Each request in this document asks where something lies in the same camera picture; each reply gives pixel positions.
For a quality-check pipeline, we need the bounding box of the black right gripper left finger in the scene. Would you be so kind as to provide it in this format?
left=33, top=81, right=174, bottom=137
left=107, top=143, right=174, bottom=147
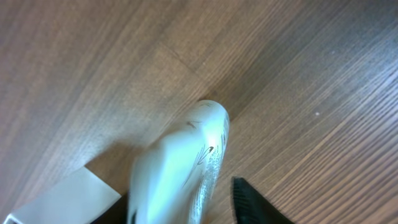
left=90, top=193, right=128, bottom=224

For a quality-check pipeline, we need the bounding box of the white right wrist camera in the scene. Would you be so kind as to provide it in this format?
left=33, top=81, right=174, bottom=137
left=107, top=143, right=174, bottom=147
left=4, top=167, right=121, bottom=224

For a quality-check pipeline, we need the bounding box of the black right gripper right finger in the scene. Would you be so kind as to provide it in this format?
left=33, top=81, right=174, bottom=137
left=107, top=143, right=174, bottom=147
left=231, top=177, right=294, bottom=224

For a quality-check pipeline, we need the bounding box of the white squeeze tube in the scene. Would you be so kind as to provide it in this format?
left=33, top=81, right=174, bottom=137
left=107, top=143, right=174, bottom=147
left=127, top=100, right=229, bottom=224

